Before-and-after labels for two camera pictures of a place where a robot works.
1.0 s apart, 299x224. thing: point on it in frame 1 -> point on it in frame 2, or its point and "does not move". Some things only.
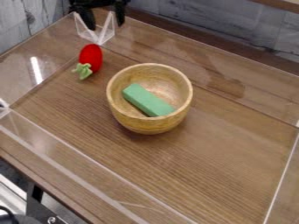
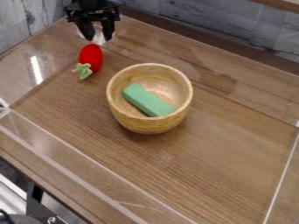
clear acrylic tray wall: (55, 162) does not move
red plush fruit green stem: (91, 59) does not move
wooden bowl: (168, 83) does not move
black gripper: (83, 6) -> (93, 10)
